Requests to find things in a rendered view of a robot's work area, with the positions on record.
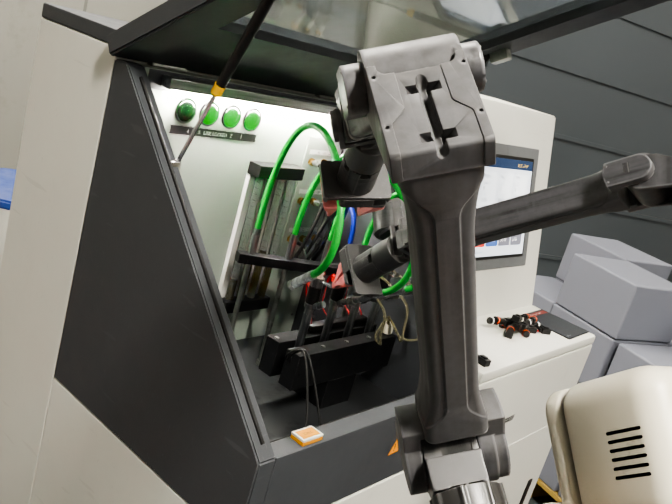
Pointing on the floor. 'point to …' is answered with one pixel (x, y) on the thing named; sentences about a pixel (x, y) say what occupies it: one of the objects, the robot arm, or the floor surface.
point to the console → (562, 373)
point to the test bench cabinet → (90, 461)
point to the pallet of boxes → (608, 313)
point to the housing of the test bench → (49, 225)
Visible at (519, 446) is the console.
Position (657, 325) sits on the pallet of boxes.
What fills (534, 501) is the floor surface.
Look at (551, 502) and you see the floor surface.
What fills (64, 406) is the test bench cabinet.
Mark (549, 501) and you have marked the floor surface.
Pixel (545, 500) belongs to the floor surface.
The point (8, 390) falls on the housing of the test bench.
